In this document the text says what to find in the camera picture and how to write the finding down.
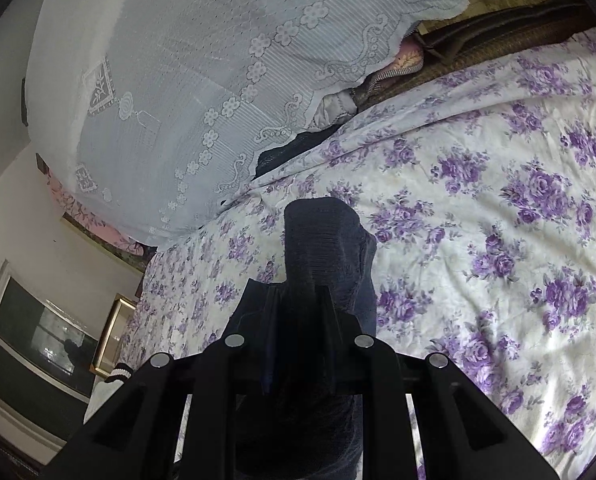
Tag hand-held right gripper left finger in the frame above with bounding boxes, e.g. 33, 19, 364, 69
43, 290, 282, 480

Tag purple floral bed sheet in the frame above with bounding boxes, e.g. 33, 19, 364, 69
123, 25, 596, 480

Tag navy knit sweater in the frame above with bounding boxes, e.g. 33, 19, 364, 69
223, 197, 379, 480

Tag pink blanket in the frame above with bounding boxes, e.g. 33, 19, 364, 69
45, 167, 151, 263

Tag white lace cover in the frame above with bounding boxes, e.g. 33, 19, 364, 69
28, 0, 533, 246

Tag pink embroidered pillow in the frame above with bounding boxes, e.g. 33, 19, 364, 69
390, 35, 426, 78

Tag grey satin cloth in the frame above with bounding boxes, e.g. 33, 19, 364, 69
309, 89, 361, 132

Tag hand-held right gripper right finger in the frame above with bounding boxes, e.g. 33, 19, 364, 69
322, 289, 562, 480

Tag white framed window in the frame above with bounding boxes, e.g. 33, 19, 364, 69
0, 259, 101, 453

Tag wooden picture frame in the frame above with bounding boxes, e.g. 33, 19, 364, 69
89, 294, 140, 377

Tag dark cloth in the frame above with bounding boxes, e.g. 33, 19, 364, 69
255, 124, 341, 178

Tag brown woven mat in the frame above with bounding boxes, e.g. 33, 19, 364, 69
368, 0, 596, 106

